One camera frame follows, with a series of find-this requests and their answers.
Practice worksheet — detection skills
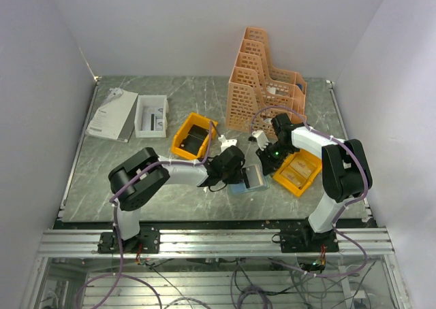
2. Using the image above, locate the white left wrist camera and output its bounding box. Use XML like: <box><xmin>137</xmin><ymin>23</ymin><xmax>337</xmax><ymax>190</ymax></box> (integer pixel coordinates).
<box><xmin>218</xmin><ymin>134</ymin><xmax>238</xmax><ymax>152</ymax></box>

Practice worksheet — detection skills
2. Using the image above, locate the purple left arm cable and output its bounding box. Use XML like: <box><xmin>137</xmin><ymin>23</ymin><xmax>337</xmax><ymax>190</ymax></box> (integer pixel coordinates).
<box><xmin>74</xmin><ymin>120</ymin><xmax>219</xmax><ymax>309</ymax></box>

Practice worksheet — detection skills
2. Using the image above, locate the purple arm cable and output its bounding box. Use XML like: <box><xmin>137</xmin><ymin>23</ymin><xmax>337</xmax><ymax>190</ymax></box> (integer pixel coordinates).
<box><xmin>74</xmin><ymin>120</ymin><xmax>219</xmax><ymax>309</ymax></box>
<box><xmin>250</xmin><ymin>106</ymin><xmax>371</xmax><ymax>279</ymax></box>

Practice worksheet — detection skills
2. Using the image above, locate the green card holder wallet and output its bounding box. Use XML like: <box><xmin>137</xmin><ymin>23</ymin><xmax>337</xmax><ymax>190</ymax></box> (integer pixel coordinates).
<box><xmin>230</xmin><ymin>164</ymin><xmax>268</xmax><ymax>195</ymax></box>

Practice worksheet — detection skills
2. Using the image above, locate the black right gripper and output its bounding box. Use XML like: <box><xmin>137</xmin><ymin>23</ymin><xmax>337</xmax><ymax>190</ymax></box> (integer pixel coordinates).
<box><xmin>255</xmin><ymin>140</ymin><xmax>295</xmax><ymax>176</ymax></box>

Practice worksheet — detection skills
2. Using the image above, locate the peach plastic file organizer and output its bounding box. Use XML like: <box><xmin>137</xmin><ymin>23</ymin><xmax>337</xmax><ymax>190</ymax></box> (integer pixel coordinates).
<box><xmin>225</xmin><ymin>27</ymin><xmax>307</xmax><ymax>137</ymax></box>

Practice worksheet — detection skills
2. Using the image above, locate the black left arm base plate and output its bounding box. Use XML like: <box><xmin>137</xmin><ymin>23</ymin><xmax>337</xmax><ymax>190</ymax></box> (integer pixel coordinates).
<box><xmin>97</xmin><ymin>224</ymin><xmax>161</xmax><ymax>255</ymax></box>

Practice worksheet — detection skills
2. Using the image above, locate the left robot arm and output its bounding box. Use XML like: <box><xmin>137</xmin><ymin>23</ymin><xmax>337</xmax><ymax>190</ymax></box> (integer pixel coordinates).
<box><xmin>108</xmin><ymin>146</ymin><xmax>245</xmax><ymax>253</ymax></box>

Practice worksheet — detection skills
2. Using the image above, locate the yellow bin with black item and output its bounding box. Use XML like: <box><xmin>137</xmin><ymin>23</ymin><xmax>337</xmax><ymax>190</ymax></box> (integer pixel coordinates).
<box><xmin>171</xmin><ymin>112</ymin><xmax>218</xmax><ymax>160</ymax></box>

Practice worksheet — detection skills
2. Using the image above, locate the yellow bin with boxes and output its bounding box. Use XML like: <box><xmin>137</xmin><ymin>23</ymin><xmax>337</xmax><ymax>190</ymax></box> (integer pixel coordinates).
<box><xmin>272</xmin><ymin>150</ymin><xmax>322</xmax><ymax>197</ymax></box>

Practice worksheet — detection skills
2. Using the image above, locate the white paper booklet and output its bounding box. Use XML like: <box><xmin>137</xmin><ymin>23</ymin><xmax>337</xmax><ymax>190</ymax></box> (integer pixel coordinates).
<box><xmin>86</xmin><ymin>88</ymin><xmax>138</xmax><ymax>142</ymax></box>

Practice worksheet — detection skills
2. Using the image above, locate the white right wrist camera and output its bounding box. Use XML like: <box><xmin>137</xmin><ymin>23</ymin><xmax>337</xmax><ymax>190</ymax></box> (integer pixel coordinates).
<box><xmin>249</xmin><ymin>130</ymin><xmax>270</xmax><ymax>151</ymax></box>

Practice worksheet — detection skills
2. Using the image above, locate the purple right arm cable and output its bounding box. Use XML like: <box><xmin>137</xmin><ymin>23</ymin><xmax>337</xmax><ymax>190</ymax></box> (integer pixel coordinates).
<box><xmin>250</xmin><ymin>106</ymin><xmax>371</xmax><ymax>279</ymax></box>

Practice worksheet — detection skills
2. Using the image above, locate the aluminium frame rail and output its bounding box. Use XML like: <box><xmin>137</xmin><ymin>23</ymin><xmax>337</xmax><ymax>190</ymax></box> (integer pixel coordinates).
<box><xmin>37</xmin><ymin>228</ymin><xmax>394</xmax><ymax>259</ymax></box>

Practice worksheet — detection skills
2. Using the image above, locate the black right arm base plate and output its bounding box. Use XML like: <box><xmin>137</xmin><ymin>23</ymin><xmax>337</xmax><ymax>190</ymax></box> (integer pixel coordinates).
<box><xmin>271</xmin><ymin>221</ymin><xmax>339</xmax><ymax>253</ymax></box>

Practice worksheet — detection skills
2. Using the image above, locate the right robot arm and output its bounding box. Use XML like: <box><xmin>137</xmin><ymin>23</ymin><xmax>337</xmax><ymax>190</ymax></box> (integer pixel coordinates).
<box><xmin>250</xmin><ymin>113</ymin><xmax>373</xmax><ymax>252</ymax></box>

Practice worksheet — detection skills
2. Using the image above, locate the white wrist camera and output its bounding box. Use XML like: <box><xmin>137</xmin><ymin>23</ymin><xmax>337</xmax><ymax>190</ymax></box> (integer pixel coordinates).
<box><xmin>218</xmin><ymin>134</ymin><xmax>238</xmax><ymax>152</ymax></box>
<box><xmin>249</xmin><ymin>130</ymin><xmax>270</xmax><ymax>151</ymax></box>

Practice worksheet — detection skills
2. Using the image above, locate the white plastic box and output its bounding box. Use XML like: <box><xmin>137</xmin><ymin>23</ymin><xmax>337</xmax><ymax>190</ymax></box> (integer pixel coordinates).
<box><xmin>134</xmin><ymin>95</ymin><xmax>169</xmax><ymax>138</ymax></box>

